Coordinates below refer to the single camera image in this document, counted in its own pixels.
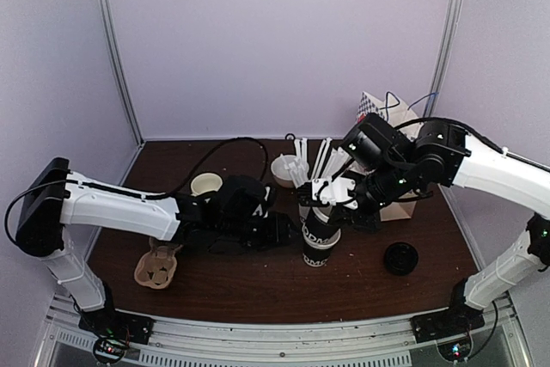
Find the brown pulp cup carrier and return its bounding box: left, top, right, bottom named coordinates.
left=134, top=237, right=183, bottom=290

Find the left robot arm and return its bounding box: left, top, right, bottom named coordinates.
left=3, top=157, right=297, bottom=336

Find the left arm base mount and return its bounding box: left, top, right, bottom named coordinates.
left=78, top=311, right=154, bottom=364

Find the aluminium front rail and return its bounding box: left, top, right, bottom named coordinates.
left=30, top=294, right=535, bottom=366

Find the white ceramic bowl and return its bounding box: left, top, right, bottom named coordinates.
left=271, top=154, right=309, bottom=188

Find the checkered paper takeout bag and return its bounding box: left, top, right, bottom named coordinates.
left=356, top=91, right=432, bottom=222

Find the black paper coffee cup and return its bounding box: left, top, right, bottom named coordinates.
left=302, top=229, right=341, bottom=267
left=302, top=206, right=339, bottom=245

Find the cream ribbed ceramic mug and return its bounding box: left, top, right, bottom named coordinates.
left=190, top=173, right=223, bottom=196

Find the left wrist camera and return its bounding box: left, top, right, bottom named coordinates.
left=210, top=175, right=277, bottom=221

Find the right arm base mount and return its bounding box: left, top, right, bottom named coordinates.
left=411, top=309, right=485, bottom=364

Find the right aluminium corner post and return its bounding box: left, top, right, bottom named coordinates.
left=423, top=0, right=463, bottom=117

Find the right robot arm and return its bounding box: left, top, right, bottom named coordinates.
left=297, top=113, right=549, bottom=334

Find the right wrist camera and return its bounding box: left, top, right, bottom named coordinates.
left=339, top=113, right=413, bottom=171

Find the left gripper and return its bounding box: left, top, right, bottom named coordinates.
left=218, top=211, right=303, bottom=253

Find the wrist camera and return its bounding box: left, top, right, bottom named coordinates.
left=339, top=113, right=413, bottom=171
left=210, top=175, right=277, bottom=221

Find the white cup of straws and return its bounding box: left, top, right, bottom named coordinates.
left=290, top=136, right=347, bottom=196

